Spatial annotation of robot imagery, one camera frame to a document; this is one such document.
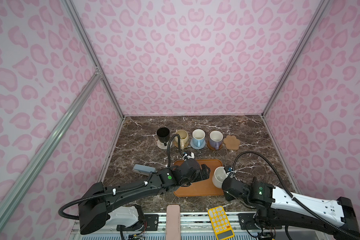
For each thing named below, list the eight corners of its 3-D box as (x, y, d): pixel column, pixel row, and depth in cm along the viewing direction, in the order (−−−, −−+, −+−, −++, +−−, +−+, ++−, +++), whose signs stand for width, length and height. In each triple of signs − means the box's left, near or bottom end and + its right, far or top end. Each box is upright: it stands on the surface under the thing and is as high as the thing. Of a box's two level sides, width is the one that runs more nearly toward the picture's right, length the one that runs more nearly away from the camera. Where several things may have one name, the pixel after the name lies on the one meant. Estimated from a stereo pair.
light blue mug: (192, 152, 101) (193, 143, 93) (192, 138, 109) (192, 128, 100) (204, 152, 101) (206, 143, 93) (203, 138, 108) (204, 128, 100)
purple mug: (209, 152, 101) (211, 144, 93) (208, 139, 108) (209, 130, 101) (222, 152, 101) (225, 144, 93) (219, 139, 108) (222, 130, 101)
